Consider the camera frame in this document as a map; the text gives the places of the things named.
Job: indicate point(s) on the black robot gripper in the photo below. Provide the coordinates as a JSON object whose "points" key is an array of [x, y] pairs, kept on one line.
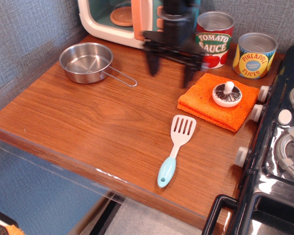
{"points": [[176, 41]]}

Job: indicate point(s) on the orange cloth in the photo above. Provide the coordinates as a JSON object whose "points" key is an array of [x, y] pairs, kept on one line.
{"points": [[199, 102]]}

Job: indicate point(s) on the white drain cover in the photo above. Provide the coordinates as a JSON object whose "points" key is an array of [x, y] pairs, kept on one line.
{"points": [[227, 95]]}

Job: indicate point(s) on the small steel pan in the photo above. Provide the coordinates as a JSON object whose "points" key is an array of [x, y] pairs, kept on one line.
{"points": [[87, 63]]}

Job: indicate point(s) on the tomato sauce can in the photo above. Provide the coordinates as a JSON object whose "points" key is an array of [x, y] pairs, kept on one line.
{"points": [[213, 35]]}

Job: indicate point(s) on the orange microwave plate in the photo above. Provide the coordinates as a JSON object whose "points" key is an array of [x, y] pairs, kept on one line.
{"points": [[122, 16]]}

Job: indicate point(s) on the pineapple slices can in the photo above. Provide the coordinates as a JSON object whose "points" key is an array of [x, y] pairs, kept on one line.
{"points": [[254, 55]]}

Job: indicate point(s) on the teal toy microwave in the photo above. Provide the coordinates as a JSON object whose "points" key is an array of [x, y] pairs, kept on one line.
{"points": [[95, 18]]}

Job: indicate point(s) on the black toy stove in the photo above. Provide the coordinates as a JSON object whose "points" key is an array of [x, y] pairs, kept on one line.
{"points": [[265, 205]]}

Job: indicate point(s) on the white spatula teal handle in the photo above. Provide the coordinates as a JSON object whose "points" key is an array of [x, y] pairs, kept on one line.
{"points": [[182, 129]]}

